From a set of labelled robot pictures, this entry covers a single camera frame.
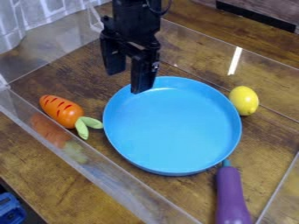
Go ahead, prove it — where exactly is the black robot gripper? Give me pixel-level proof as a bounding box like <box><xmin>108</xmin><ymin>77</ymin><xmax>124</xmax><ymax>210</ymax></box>
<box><xmin>100</xmin><ymin>0</ymin><xmax>163</xmax><ymax>94</ymax></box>

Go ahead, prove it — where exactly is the orange toy carrot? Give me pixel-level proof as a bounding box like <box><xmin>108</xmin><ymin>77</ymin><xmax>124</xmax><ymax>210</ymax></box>
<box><xmin>38</xmin><ymin>94</ymin><xmax>103</xmax><ymax>140</ymax></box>

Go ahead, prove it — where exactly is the blue round plate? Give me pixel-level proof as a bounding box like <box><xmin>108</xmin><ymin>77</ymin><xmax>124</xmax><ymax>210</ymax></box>
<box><xmin>103</xmin><ymin>76</ymin><xmax>241</xmax><ymax>176</ymax></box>

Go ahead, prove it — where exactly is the yellow toy lemon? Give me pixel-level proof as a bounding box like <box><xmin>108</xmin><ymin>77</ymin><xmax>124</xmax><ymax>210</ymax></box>
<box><xmin>228</xmin><ymin>86</ymin><xmax>259</xmax><ymax>116</ymax></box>

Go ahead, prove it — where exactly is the white patterned curtain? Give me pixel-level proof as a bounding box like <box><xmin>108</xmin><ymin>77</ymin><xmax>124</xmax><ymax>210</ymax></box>
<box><xmin>0</xmin><ymin>0</ymin><xmax>111</xmax><ymax>54</ymax></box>

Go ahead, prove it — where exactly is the dark board in background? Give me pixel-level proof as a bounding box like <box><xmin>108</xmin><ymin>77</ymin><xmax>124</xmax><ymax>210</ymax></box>
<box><xmin>216</xmin><ymin>0</ymin><xmax>296</xmax><ymax>33</ymax></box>

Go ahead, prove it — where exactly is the purple toy eggplant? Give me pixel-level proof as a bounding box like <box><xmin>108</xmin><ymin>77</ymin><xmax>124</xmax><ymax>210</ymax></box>
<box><xmin>216</xmin><ymin>159</ymin><xmax>252</xmax><ymax>224</ymax></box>

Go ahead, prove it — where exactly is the blue box at corner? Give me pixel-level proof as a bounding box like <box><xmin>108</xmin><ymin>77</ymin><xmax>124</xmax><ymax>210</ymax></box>
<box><xmin>0</xmin><ymin>192</ymin><xmax>26</xmax><ymax>224</ymax></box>

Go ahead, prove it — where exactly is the clear acrylic enclosure wall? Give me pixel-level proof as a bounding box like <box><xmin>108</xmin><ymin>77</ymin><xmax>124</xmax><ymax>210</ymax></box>
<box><xmin>0</xmin><ymin>0</ymin><xmax>299</xmax><ymax>224</ymax></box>

